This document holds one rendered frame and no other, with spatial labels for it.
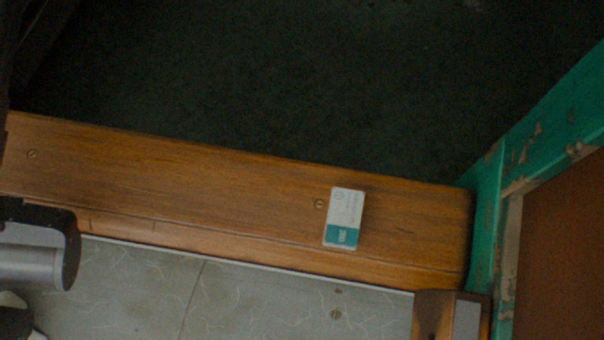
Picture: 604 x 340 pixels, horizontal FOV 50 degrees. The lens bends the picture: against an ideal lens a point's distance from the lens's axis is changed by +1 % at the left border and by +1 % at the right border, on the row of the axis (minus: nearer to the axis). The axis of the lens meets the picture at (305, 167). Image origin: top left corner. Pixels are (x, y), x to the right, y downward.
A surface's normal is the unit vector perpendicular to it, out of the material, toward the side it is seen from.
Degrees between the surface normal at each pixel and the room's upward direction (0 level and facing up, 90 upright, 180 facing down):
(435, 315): 66
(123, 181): 0
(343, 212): 0
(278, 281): 0
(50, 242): 39
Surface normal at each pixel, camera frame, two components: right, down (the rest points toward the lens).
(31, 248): 0.11, -0.30
